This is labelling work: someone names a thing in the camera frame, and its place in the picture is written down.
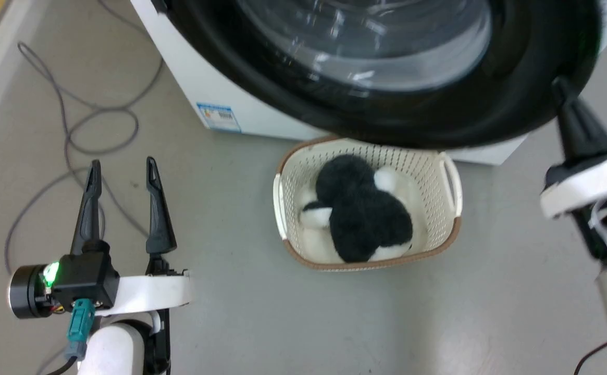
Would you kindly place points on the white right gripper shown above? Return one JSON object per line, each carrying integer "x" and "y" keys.
{"x": 590, "y": 187}

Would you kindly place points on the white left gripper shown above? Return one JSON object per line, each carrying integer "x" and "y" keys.
{"x": 152, "y": 291}

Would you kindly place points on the black round washing machine door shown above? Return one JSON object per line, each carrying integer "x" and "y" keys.
{"x": 438, "y": 122}

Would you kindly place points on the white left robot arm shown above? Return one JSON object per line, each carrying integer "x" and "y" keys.
{"x": 110, "y": 351}

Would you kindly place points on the white washing machine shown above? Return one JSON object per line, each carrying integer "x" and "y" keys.
{"x": 204, "y": 78}

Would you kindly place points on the black cylindrical wrist motor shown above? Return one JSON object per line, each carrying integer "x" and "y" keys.
{"x": 24, "y": 291}

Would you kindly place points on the blue energy label sticker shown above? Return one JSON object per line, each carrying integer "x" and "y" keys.
{"x": 220, "y": 117}

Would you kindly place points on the cream plastic laundry basket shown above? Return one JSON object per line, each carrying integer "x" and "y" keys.
{"x": 431, "y": 167}

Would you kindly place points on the black and white plush toy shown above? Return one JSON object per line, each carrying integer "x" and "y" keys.
{"x": 366, "y": 219}

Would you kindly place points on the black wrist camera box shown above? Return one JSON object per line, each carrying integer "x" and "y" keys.
{"x": 82, "y": 281}

